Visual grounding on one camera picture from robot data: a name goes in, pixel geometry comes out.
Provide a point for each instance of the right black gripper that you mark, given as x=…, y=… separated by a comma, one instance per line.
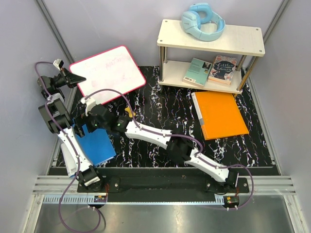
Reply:
x=78, y=123

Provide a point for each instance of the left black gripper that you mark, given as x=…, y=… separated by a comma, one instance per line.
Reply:
x=72, y=79

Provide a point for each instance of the pink framed whiteboard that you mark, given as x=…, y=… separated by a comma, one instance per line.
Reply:
x=112, y=69

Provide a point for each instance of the yellow whiteboard eraser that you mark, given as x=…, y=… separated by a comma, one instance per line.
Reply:
x=130, y=112

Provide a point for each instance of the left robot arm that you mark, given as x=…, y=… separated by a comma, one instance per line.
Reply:
x=59, y=122

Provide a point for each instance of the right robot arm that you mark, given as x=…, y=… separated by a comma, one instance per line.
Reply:
x=179, y=147

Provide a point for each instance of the blue book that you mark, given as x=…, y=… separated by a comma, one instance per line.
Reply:
x=82, y=152

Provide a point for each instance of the black marble pattern mat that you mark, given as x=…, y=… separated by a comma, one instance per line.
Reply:
x=171, y=108

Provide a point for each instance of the teal paperback book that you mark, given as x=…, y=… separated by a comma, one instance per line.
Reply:
x=198, y=72

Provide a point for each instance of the orange folder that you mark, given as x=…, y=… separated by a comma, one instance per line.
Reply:
x=218, y=115

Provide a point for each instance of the light blue headphones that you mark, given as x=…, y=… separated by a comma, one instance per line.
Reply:
x=198, y=14

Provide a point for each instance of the Little Women book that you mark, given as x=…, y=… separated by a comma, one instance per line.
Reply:
x=222, y=70

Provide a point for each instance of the white two-tier shelf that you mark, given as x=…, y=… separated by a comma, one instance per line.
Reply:
x=238, y=40

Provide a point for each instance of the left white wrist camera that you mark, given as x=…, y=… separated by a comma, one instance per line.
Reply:
x=58, y=63

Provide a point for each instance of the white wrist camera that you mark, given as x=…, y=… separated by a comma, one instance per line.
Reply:
x=87, y=104
x=58, y=63

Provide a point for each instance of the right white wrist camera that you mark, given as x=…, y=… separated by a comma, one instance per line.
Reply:
x=87, y=104

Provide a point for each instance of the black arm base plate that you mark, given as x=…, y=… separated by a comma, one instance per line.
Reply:
x=163, y=185

